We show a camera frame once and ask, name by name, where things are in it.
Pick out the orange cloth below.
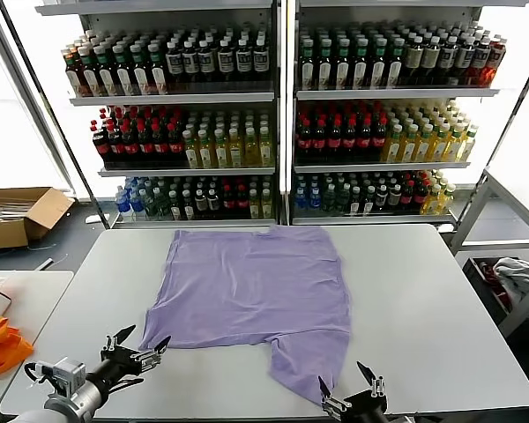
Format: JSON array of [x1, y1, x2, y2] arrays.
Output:
[[0, 310, 35, 380]]

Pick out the open cardboard box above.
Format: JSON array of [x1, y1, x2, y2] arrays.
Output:
[[0, 187, 76, 251]]

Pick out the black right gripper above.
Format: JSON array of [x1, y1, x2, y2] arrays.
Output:
[[318, 361, 388, 423]]

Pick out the reddish tea bottle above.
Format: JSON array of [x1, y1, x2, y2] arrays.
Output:
[[61, 48, 84, 97], [487, 38, 508, 85]]

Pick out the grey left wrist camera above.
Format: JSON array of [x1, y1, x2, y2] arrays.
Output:
[[48, 357, 87, 393]]

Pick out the grey white crumpled cloth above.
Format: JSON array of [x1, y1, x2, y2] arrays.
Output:
[[491, 257, 529, 309]]

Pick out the dark bottle beige label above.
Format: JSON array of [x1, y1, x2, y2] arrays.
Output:
[[404, 35, 424, 85], [421, 35, 441, 85]]

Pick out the black storage bin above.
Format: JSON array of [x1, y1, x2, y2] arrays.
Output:
[[461, 256, 529, 327]]

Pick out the white plastic strips bundle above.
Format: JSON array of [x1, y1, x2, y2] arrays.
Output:
[[0, 201, 30, 221]]

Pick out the grey metal shelving unit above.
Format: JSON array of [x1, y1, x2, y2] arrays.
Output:
[[290, 0, 502, 226], [34, 0, 279, 228]]

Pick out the green drink bottle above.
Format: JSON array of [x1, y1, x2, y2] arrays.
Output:
[[336, 182, 351, 215], [322, 183, 338, 215], [155, 188, 171, 219], [143, 187, 158, 218]]

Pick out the red crumpled garment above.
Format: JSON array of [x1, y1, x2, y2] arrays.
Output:
[[480, 262, 512, 314]]

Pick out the black metal frame post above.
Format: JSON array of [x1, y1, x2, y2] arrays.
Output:
[[482, 43, 529, 175], [0, 0, 109, 228]]

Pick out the dark bottle blue white label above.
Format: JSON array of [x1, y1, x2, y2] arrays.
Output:
[[181, 40, 200, 84], [439, 35, 458, 85], [165, 40, 185, 85], [197, 39, 217, 84], [470, 37, 489, 85], [217, 38, 235, 84], [235, 38, 253, 84], [251, 38, 270, 84], [455, 36, 473, 85]]

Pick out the purple printed T-shirt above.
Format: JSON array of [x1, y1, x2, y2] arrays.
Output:
[[138, 225, 353, 405]]

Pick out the brown tea bottle green cap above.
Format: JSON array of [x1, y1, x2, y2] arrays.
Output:
[[387, 37, 405, 87], [111, 42, 133, 96], [93, 43, 115, 97], [352, 37, 370, 88], [369, 37, 388, 88], [317, 38, 335, 89], [77, 45, 99, 97], [334, 38, 353, 89], [130, 42, 151, 95], [148, 41, 168, 94], [299, 38, 317, 89]]

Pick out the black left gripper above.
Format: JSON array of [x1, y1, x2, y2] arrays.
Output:
[[90, 324, 172, 390]]

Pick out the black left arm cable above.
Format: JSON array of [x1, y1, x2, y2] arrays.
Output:
[[23, 360, 55, 390]]

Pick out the grey metal rack frame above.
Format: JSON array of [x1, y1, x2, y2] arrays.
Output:
[[449, 169, 529, 338]]

